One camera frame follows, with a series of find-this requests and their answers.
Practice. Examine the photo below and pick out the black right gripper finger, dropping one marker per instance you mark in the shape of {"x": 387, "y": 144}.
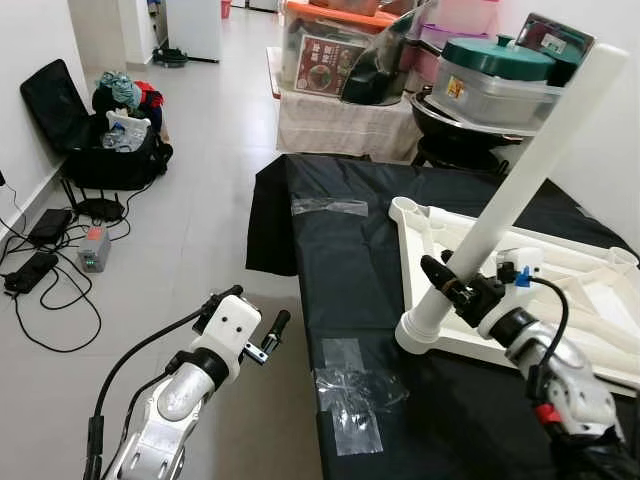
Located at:
{"x": 442, "y": 275}

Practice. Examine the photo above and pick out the white plastic table leg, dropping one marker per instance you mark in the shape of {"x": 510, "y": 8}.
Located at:
{"x": 540, "y": 160}

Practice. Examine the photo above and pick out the yellow rubber band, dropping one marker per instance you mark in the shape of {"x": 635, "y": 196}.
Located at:
{"x": 455, "y": 287}

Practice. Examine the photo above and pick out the white plastic table top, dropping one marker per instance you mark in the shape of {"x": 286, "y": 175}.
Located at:
{"x": 425, "y": 260}

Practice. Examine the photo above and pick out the black tablecloth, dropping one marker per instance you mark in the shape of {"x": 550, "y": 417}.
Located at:
{"x": 350, "y": 260}

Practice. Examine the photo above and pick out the black wok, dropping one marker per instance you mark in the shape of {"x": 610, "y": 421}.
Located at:
{"x": 455, "y": 135}

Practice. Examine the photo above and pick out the black wifi router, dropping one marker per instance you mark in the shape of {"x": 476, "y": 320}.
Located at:
{"x": 100, "y": 210}

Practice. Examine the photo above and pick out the beige cloth covered bench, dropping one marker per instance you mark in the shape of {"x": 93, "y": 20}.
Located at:
{"x": 340, "y": 130}

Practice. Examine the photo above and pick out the clear plastic storage box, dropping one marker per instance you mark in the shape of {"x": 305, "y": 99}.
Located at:
{"x": 490, "y": 100}

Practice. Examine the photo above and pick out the black power adapter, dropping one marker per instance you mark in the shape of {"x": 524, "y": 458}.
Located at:
{"x": 50, "y": 226}

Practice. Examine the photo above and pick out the white plastic bag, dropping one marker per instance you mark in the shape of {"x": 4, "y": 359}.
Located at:
{"x": 128, "y": 130}

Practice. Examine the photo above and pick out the black power strip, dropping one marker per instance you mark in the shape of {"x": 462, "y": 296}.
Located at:
{"x": 30, "y": 272}

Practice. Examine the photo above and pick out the black bag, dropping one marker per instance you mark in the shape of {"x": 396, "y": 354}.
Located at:
{"x": 385, "y": 70}

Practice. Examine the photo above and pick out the red stuffed toy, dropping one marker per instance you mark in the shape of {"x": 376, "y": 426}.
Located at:
{"x": 150, "y": 95}

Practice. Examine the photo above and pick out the green pot with lid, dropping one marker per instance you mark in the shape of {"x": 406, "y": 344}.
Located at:
{"x": 495, "y": 58}

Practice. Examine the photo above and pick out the green stuffed toy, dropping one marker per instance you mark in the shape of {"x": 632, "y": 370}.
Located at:
{"x": 120, "y": 88}

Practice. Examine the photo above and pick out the red printed carton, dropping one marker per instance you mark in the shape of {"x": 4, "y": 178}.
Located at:
{"x": 330, "y": 65}

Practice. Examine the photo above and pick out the dark green slippers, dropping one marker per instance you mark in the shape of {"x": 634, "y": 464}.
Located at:
{"x": 170, "y": 57}

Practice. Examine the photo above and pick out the pink box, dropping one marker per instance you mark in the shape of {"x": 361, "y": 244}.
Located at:
{"x": 465, "y": 18}

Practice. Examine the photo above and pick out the black folding chair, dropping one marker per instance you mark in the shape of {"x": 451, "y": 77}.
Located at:
{"x": 50, "y": 100}

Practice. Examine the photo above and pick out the white fridge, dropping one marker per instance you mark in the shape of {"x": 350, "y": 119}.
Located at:
{"x": 193, "y": 28}

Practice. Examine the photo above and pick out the orange lidded storage box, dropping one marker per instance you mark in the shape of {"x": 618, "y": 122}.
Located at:
{"x": 330, "y": 10}

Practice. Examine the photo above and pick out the small red bucket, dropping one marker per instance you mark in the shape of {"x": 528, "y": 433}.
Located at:
{"x": 226, "y": 8}

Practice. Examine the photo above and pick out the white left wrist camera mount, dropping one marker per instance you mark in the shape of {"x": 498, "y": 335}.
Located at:
{"x": 235, "y": 325}

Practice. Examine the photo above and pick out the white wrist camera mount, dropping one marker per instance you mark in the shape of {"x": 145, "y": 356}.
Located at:
{"x": 235, "y": 325}
{"x": 525, "y": 262}

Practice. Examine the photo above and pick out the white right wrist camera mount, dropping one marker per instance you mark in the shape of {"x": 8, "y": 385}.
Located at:
{"x": 525, "y": 262}

